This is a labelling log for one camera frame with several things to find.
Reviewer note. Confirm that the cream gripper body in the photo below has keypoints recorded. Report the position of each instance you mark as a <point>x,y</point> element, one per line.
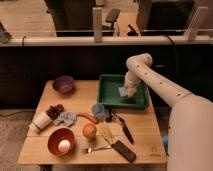
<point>131,91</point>

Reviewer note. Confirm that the blue sponge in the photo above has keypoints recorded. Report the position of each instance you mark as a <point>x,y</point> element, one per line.
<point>123,91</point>

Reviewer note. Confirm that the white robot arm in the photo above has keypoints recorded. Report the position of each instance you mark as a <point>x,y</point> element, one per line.
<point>190,132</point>

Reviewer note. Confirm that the green plastic tray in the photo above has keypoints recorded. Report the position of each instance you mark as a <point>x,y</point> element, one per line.
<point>108,93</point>

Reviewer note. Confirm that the small blue cup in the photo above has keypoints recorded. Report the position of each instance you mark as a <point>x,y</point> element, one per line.
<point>98,111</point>

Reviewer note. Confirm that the orange carrot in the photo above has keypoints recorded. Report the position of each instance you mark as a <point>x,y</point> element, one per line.
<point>88,116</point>

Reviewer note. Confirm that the black remote control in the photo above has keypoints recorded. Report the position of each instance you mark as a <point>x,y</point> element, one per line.
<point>129,155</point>

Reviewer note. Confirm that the orange fruit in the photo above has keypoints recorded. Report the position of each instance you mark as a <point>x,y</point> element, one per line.
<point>89,131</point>

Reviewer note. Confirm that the blue box on floor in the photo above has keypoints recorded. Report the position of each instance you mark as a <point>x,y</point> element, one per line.
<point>165,143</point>

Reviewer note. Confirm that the purple bowl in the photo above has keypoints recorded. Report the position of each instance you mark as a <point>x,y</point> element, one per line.
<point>63,84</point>

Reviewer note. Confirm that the blue crumpled cloth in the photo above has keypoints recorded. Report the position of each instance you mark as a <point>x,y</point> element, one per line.
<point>66,118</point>

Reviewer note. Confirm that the silver fork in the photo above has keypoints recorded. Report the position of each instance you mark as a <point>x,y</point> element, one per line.
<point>91,149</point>

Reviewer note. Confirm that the wooden table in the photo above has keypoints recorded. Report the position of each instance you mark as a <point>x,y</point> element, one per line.
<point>147,144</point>

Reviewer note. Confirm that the bunch of dark grapes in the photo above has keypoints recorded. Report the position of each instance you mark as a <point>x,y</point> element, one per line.
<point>54,111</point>

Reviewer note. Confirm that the red bowl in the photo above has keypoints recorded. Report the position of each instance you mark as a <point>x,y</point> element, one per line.
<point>56,137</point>

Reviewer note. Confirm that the white egg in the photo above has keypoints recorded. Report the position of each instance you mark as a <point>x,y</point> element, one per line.
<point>64,145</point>

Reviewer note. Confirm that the white paper cup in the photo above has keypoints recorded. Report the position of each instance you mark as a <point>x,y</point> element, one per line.
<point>40,122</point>

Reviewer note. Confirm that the black handled knife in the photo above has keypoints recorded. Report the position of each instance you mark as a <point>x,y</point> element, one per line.
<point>124,128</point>

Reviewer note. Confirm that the white horizontal rail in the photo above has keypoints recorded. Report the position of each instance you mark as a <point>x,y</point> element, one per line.
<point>106,41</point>

